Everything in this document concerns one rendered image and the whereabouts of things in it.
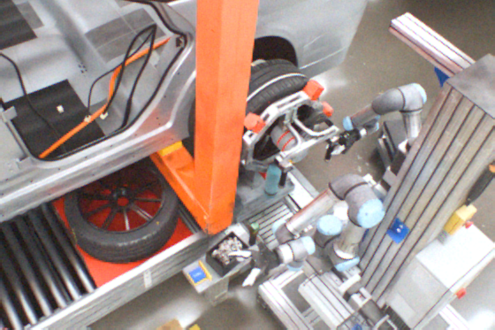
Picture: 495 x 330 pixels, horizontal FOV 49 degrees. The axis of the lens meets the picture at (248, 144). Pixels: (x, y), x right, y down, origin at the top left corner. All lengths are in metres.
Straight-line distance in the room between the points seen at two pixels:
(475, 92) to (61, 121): 2.25
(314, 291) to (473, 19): 3.86
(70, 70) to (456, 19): 3.83
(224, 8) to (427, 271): 1.36
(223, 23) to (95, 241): 1.65
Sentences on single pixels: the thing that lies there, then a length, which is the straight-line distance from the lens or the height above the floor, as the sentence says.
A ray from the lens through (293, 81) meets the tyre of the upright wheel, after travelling 3.00.
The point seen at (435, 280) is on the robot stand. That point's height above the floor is 1.21.
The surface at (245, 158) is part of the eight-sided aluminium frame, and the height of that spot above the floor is 0.82.
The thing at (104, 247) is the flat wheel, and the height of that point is 0.48.
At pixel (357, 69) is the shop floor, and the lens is 4.94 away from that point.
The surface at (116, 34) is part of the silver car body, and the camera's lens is 3.46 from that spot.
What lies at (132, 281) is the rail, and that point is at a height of 0.34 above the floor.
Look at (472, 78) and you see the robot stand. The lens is 1.98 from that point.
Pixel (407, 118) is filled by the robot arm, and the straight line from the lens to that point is 2.90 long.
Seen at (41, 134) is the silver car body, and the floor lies 0.80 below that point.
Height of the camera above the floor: 3.24
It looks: 51 degrees down
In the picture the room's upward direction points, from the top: 8 degrees clockwise
